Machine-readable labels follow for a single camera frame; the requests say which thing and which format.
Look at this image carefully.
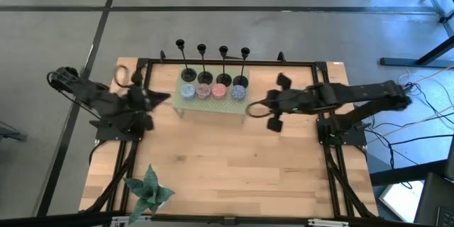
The grey metal frame beam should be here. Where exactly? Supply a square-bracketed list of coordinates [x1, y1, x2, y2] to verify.
[418, 0, 454, 38]

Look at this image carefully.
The grey floor object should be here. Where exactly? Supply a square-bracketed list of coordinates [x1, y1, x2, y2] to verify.
[0, 120, 28, 143]

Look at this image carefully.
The black gantry bar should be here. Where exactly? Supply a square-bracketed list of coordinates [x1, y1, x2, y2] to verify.
[0, 211, 454, 227]

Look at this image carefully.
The black table foot beam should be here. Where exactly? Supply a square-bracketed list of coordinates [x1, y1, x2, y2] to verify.
[380, 35, 454, 68]

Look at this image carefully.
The white flat board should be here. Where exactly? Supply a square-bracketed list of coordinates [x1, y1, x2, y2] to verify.
[378, 179, 425, 223]

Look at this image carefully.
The green perforated metal shelf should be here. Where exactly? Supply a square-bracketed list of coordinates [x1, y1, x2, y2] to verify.
[172, 64, 251, 125]

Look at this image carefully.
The white cable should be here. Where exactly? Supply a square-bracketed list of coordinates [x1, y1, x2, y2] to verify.
[365, 64, 454, 145]

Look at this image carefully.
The black candle stick holder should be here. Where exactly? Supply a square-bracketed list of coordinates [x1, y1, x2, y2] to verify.
[175, 38, 198, 83]
[196, 43, 214, 87]
[232, 46, 251, 89]
[216, 45, 233, 88]

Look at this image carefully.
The purple patterned candle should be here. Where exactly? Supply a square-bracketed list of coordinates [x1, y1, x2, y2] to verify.
[195, 82, 212, 100]

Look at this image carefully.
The light blue patterned candle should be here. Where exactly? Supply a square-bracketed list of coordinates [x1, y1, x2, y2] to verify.
[180, 83, 196, 101]

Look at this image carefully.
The dark laptop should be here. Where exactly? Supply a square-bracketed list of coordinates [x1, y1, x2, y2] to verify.
[414, 172, 454, 227]

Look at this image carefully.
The pink patterned candle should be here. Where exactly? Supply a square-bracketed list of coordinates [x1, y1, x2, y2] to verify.
[211, 83, 228, 100]

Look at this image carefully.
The green snake plant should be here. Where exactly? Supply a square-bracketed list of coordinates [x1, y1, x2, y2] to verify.
[123, 164, 177, 225]

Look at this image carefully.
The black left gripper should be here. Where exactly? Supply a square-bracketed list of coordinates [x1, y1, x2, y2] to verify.
[126, 72, 172, 131]

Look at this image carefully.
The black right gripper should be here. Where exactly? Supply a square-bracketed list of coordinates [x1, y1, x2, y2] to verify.
[265, 73, 304, 133]

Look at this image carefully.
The dark blue patterned candle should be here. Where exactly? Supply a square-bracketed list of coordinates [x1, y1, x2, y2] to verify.
[230, 84, 248, 101]

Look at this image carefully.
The black floor beam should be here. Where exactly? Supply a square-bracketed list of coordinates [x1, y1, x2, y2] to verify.
[368, 159, 448, 187]

